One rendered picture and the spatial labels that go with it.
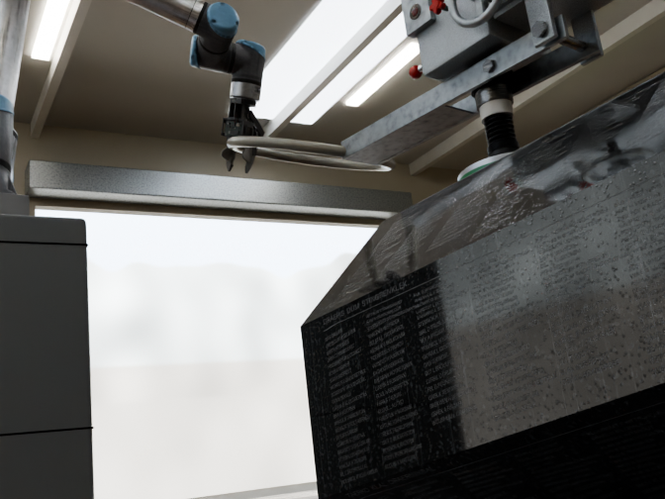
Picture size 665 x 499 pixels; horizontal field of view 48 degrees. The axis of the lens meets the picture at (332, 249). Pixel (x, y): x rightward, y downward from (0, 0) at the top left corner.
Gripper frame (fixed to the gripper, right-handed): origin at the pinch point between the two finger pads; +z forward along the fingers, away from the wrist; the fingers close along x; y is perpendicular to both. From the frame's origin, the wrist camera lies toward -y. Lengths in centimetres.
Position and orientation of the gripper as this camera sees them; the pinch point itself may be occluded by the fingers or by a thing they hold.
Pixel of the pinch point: (238, 168)
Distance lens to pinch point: 229.1
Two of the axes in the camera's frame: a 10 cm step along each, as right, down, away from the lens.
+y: -3.7, -0.1, -9.3
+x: 9.2, 1.4, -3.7
